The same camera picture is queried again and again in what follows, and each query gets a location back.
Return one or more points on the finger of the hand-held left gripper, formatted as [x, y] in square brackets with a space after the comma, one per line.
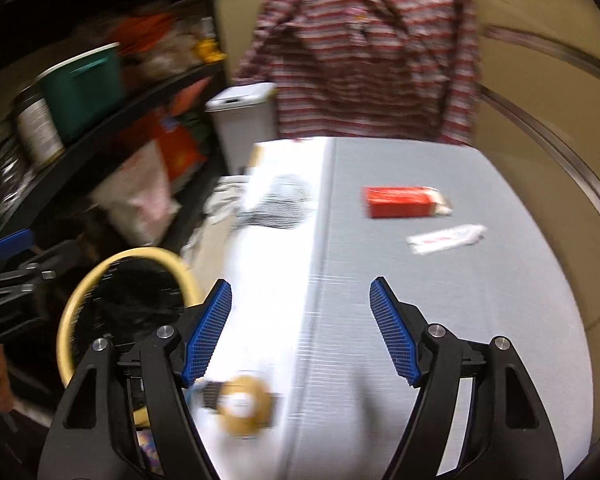
[10, 245]

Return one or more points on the metal wall rail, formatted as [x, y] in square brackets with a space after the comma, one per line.
[560, 140]

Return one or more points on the tan tape roll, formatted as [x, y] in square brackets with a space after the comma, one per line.
[262, 405]

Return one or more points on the yellow rimmed black bin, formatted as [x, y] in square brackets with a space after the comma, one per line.
[125, 300]

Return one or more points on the white lidded bin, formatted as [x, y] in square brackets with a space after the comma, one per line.
[240, 125]

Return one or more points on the orange packet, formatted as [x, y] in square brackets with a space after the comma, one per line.
[172, 145]

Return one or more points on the red plaid shirt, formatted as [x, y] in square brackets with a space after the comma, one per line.
[355, 60]

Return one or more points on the red cardboard box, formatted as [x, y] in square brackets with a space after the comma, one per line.
[395, 202]

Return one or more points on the white printed bag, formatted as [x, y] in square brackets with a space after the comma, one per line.
[135, 195]

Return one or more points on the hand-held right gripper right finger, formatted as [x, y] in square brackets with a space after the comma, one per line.
[392, 330]

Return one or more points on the white and red tube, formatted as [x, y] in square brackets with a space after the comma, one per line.
[440, 240]

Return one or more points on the yellow toy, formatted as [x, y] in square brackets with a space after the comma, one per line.
[207, 50]

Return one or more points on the person's left hand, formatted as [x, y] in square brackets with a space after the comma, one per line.
[0, 380]

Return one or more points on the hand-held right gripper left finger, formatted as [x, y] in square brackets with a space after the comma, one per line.
[207, 335]

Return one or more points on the green storage box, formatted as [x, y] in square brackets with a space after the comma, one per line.
[87, 95]

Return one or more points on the black shelf rack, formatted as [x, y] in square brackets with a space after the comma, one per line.
[130, 97]

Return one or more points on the black and white patterned cloth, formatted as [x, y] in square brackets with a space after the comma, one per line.
[280, 200]

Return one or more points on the labelled dark jar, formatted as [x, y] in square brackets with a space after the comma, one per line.
[37, 130]

